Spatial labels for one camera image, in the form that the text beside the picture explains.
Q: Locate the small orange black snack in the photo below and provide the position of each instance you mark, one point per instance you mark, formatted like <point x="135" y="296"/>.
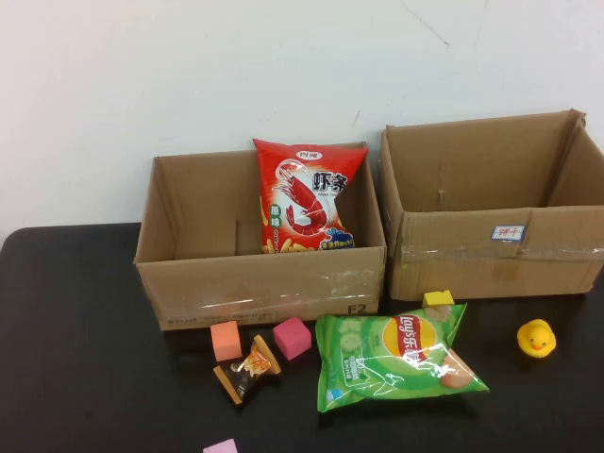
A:
<point x="250" y="368"/>

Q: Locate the green potato chips bag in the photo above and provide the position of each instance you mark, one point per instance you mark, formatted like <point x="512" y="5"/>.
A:
<point x="377" y="373"/>

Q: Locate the red shrimp snack bag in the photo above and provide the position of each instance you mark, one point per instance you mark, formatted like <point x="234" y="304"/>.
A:
<point x="302" y="198"/>

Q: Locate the cardboard box with F2 print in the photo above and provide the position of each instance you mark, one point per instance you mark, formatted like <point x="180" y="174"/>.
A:
<point x="264" y="283"/>

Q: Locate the magenta foam cube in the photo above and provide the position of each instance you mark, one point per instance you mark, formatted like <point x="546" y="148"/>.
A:
<point x="292" y="337"/>

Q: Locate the orange foam cube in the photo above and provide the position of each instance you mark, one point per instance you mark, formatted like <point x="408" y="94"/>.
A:
<point x="225" y="342"/>

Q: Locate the yellow foam cube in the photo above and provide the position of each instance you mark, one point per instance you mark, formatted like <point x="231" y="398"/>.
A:
<point x="438" y="299"/>

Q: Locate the cardboard box with white label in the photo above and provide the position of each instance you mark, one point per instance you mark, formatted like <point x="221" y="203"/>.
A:
<point x="453" y="264"/>

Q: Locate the white handwritten label sticker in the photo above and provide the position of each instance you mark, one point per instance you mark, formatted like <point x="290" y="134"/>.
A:
<point x="508" y="232"/>

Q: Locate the light pink foam cube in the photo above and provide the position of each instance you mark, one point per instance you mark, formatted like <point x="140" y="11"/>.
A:
<point x="221" y="447"/>

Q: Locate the yellow rubber duck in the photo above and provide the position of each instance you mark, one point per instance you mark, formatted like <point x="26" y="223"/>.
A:
<point x="535" y="340"/>

